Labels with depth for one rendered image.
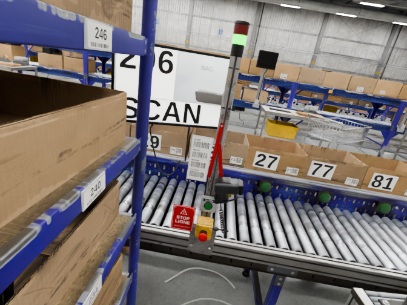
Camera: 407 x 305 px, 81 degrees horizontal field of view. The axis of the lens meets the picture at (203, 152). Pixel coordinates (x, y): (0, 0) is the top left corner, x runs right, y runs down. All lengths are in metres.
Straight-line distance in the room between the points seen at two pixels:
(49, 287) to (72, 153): 0.19
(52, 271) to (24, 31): 0.31
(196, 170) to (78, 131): 0.69
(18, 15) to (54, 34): 0.04
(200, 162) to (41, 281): 0.71
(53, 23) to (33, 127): 0.11
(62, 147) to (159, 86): 0.68
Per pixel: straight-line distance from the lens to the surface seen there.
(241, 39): 0.91
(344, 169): 1.82
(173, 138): 1.61
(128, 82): 0.98
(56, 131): 0.34
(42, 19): 0.26
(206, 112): 1.03
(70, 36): 0.29
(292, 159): 1.68
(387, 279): 1.52
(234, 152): 1.61
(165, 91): 0.98
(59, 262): 0.44
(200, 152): 0.97
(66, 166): 0.37
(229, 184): 0.96
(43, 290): 0.43
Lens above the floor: 1.52
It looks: 21 degrees down
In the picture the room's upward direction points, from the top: 9 degrees clockwise
